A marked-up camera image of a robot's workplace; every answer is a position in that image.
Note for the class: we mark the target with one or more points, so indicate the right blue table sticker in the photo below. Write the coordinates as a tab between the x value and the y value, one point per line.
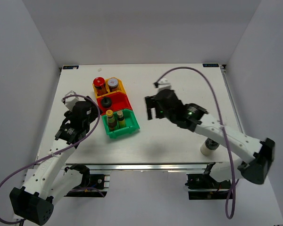
210	65

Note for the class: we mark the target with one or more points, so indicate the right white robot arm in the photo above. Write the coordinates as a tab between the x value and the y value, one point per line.
255	156

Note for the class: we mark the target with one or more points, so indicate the left blue table sticker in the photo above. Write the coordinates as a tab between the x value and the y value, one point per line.
70	67

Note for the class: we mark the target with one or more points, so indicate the yellow plastic bin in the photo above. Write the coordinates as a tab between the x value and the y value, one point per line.
121	89

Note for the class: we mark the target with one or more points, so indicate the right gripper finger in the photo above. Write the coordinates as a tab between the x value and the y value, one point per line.
150	102
150	117

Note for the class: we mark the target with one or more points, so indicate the blue table sticker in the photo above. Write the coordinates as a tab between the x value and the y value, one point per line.
210	65
70	67

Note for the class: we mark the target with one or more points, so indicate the aluminium table frame rail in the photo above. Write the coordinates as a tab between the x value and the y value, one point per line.
144	167

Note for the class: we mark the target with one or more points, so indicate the black lid white spice jar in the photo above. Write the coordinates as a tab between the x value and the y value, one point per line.
208	147

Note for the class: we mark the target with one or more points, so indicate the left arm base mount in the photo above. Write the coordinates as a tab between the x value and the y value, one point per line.
93	184

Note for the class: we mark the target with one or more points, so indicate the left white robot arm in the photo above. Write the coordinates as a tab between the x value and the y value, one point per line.
35	200

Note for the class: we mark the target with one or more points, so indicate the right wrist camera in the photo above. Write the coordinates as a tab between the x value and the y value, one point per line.
162	84

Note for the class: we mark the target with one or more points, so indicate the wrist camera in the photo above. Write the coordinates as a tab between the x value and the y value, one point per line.
162	84
70	101

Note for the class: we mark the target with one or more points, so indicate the red plastic bin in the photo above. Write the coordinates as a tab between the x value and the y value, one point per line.
119	101

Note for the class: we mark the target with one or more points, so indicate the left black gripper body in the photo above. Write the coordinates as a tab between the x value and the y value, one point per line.
94	115

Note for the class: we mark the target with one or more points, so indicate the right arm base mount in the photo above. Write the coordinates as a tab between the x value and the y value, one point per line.
202	186

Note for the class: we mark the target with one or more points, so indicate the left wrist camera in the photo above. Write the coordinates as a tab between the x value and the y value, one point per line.
70	101

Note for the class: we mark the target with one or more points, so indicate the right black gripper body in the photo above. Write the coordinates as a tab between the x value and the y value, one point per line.
161	114

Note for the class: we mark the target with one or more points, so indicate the red lid chili sauce jar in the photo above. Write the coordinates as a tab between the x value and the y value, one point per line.
100	86

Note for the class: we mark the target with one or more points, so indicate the green label sauce bottle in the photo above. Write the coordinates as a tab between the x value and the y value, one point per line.
111	121

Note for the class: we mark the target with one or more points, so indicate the black lid spice grinder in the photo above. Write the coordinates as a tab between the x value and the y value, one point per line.
106	103

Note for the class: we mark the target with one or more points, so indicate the green plastic bin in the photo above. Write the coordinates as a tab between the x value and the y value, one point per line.
131	125

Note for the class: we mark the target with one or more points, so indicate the white lid sauce jar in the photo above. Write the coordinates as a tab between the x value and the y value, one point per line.
113	84

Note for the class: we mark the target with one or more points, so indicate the yellow label small bottle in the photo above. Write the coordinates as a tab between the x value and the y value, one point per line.
121	119

